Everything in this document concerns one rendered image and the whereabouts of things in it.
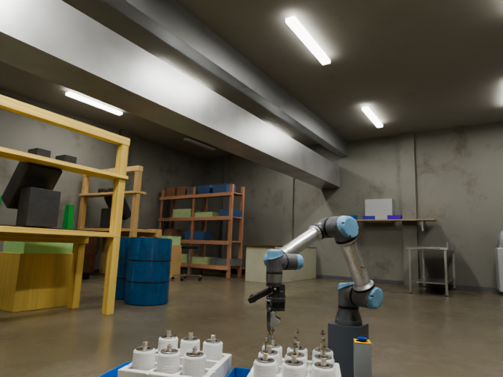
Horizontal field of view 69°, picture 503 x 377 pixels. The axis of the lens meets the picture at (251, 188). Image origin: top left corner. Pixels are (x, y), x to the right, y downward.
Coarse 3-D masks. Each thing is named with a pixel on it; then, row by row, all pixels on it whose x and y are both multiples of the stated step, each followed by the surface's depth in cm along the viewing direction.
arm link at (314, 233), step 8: (312, 224) 204; (320, 224) 202; (312, 232) 199; (320, 232) 199; (296, 240) 193; (304, 240) 194; (312, 240) 197; (280, 248) 189; (288, 248) 188; (296, 248) 190; (304, 248) 194; (264, 256) 188
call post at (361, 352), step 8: (360, 344) 162; (368, 344) 161; (360, 352) 161; (368, 352) 160; (360, 360) 160; (368, 360) 160; (360, 368) 160; (368, 368) 159; (360, 376) 159; (368, 376) 159
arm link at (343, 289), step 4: (340, 284) 212; (344, 284) 210; (348, 284) 209; (352, 284) 209; (340, 288) 212; (344, 288) 210; (348, 288) 208; (352, 288) 207; (340, 292) 211; (344, 292) 209; (348, 292) 207; (340, 296) 211; (344, 296) 208; (348, 296) 206; (340, 300) 211; (344, 300) 208; (348, 300) 207; (352, 300) 204; (340, 304) 210; (344, 304) 208; (348, 304) 207; (352, 304) 207
